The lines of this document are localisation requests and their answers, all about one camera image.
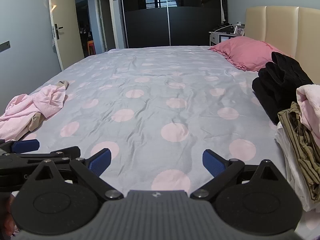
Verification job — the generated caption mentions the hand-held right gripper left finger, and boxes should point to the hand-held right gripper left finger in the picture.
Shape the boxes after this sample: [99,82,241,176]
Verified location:
[34,148,125,202]

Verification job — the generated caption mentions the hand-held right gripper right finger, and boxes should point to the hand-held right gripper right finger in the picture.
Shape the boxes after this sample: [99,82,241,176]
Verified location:
[190,149,280,202]

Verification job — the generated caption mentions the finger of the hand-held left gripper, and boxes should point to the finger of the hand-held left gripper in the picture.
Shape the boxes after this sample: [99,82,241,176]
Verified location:
[0,146,81,174]
[0,139,40,154]

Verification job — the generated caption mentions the light pink embossed garment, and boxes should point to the light pink embossed garment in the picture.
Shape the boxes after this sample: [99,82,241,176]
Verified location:
[0,85,67,142]

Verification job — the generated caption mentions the black clothes pile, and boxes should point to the black clothes pile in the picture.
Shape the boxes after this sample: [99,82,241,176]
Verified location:
[252,52,314,125]

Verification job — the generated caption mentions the beige tights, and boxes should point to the beige tights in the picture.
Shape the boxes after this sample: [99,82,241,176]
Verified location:
[26,80,70,132]

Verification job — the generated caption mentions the white folded garment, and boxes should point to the white folded garment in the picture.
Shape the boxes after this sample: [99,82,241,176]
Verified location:
[275,125,320,212]

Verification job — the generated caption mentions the olive striped garment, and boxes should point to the olive striped garment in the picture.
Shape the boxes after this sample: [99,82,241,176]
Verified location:
[277,102,320,204]

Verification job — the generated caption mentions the pale pink fleece garment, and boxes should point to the pale pink fleece garment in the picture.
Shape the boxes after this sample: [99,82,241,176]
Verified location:
[296,84,320,143]

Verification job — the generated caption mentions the pink pillow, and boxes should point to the pink pillow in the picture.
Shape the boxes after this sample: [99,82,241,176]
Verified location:
[209,36,294,72]

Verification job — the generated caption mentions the cream room door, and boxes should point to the cream room door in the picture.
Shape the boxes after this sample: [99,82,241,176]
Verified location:
[48,0,85,71]

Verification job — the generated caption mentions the white nightstand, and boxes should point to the white nightstand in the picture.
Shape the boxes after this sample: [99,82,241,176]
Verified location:
[209,31,237,47]

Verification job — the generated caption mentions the black sliding-door wardrobe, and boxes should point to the black sliding-door wardrobe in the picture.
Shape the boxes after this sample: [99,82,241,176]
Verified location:
[119,0,228,48]

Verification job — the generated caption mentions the beige padded headboard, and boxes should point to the beige padded headboard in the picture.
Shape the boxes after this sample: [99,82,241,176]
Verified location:
[244,6,320,85]

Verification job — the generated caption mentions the black door handle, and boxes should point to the black door handle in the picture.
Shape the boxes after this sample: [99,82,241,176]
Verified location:
[52,24,63,40]

